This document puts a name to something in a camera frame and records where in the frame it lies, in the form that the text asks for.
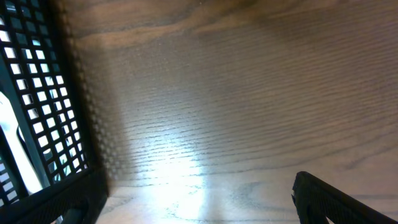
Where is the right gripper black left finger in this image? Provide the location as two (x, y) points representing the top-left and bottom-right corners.
(1, 168), (108, 224)

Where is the dark green plastic basket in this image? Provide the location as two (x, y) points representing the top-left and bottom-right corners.
(1, 0), (100, 206)

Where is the white plastic fork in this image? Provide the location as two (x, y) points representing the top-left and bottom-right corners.
(1, 92), (43, 195)

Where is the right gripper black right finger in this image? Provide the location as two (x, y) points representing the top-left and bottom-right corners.
(292, 171), (397, 224)

